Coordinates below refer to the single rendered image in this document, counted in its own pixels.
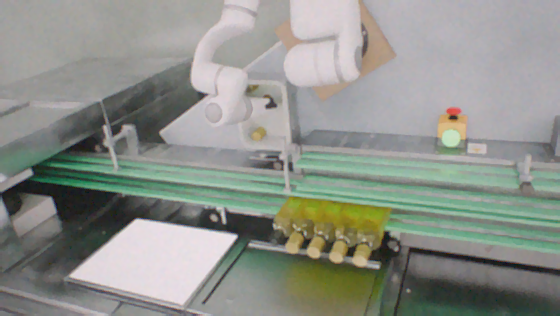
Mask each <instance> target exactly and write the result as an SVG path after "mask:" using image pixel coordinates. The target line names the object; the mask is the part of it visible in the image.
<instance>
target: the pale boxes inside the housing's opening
mask: <svg viewBox="0 0 560 316"><path fill-rule="evenodd" d="M32 174H33V172H32V170H31V168H29V169H27V170H25V171H24V172H21V173H19V174H17V175H15V176H13V177H12V178H11V179H9V180H7V181H5V182H3V183H0V193H1V192H3V191H4V190H6V189H7V188H9V187H11V186H13V185H14V184H15V183H19V182H21V181H23V180H24V179H25V178H27V177H29V176H31V175H32ZM15 194H17V195H18V196H19V197H20V198H21V199H22V201H23V204H22V207H21V209H20V210H19V212H18V213H17V214H14V215H13V216H11V217H10V218H11V221H12V223H13V227H14V229H15V232H16V234H17V235H18V238H20V237H21V236H23V235H25V234H26V233H28V232H29V231H31V230H32V229H33V228H34V227H35V226H37V225H38V224H41V223H43V222H44V221H45V220H46V219H48V218H49V217H51V216H52V215H54V214H56V210H55V204H54V203H53V200H52V197H48V196H42V195H36V194H31V193H19V192H18V193H15ZM3 204H4V205H5V208H6V210H7V212H8V214H10V213H11V212H12V211H13V209H14V208H15V207H16V205H17V202H16V200H14V199H13V198H11V197H9V198H7V199H5V200H4V201H3Z"/></svg>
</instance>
